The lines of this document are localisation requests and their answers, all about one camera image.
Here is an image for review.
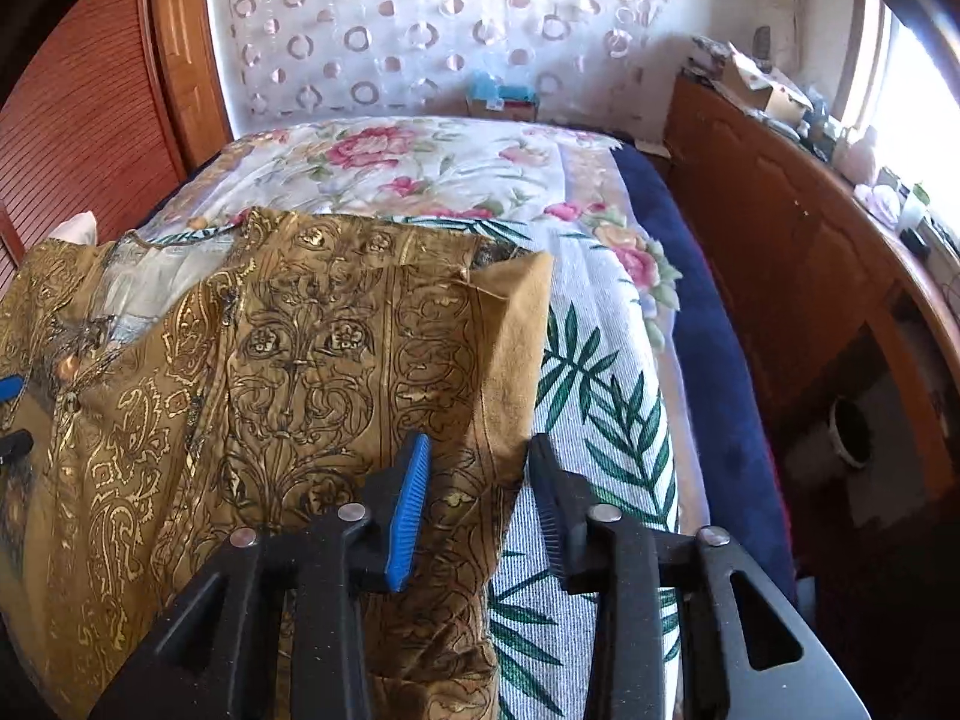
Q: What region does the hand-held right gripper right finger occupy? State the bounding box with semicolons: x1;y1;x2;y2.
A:
527;433;871;720

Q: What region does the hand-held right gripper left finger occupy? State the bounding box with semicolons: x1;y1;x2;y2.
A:
88;433;434;720

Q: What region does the golden brown patterned garment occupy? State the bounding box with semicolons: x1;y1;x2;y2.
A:
0;206;556;720

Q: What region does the palm leaf print bedsheet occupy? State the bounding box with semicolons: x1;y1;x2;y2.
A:
150;217;685;720

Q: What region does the cream pillow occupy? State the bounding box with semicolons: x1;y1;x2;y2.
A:
56;211;98;247

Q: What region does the navy blue blanket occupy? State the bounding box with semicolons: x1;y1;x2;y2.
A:
611;142;800;601

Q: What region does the wooden headboard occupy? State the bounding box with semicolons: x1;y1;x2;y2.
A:
0;0;188;293

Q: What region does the dark round pot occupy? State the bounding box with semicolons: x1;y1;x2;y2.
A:
829;396;875;470

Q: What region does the floral print blanket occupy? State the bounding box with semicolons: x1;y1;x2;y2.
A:
161;118;683;350

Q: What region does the wooden cabinet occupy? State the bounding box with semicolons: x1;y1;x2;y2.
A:
664;71;960;511

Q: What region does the blue box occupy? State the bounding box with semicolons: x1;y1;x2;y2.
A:
466;71;541;121

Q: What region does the white crumpled bag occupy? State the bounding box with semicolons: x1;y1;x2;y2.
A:
855;180;902;230

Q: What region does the white plastic bottle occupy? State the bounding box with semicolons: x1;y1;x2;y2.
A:
832;127;878;181

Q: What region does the jar with green lid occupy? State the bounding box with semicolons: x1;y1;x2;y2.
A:
900;184;932;233

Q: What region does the open cardboard box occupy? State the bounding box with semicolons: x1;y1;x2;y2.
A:
709;45;815;117

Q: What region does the white curtain with circles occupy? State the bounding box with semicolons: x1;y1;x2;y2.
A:
202;0;687;137

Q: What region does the bright window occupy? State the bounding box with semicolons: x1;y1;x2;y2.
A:
840;0;960;188

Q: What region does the wooden wardrobe frame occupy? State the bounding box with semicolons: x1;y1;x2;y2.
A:
146;0;235;170

